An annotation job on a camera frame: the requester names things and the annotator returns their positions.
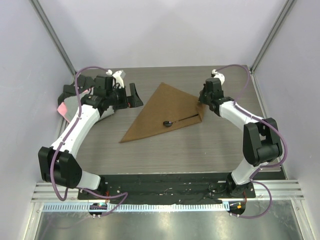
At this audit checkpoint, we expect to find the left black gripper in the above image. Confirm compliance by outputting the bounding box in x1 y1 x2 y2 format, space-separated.
106 83 143 110

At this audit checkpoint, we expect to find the brown cloth napkin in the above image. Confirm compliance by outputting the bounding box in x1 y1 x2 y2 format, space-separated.
120 82 206 143

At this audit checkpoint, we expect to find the black spoon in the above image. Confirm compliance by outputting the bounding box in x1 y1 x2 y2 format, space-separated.
162 114 198 128

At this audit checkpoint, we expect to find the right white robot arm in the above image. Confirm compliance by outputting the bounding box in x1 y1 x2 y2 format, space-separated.
198 77 283 198

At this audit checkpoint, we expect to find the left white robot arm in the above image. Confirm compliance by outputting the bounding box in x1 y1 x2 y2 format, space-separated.
38 70 143 200

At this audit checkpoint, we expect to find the grey cloth napkin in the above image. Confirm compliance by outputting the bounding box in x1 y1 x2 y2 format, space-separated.
57 96 115 123

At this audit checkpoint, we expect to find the pink cloth napkin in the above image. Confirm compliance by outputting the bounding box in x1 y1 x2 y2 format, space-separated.
57 84 79 123

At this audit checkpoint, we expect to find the black cloth pile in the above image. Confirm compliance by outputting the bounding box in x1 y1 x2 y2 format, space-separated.
57 74 101 106

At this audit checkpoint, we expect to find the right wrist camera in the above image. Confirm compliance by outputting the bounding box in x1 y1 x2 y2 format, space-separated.
211 69 225 85

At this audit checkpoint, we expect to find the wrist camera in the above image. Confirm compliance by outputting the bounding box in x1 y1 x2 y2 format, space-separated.
211 69 225 85
105 69 126 89

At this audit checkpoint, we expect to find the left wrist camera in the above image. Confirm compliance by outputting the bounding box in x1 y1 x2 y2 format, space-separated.
105 69 126 89

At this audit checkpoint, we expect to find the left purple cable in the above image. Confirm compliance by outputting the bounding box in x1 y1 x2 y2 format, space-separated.
51 66 129 230

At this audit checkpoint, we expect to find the purple cable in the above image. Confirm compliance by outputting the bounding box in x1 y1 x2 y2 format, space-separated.
51 66 129 230
212 64 290 220

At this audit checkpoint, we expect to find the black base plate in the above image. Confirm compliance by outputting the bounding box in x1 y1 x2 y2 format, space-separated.
74 173 257 203

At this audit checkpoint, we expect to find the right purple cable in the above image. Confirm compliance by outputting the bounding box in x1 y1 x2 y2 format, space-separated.
212 64 290 220

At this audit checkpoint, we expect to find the white slotted cable duct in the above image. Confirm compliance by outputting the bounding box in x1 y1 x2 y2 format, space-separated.
42 201 230 213

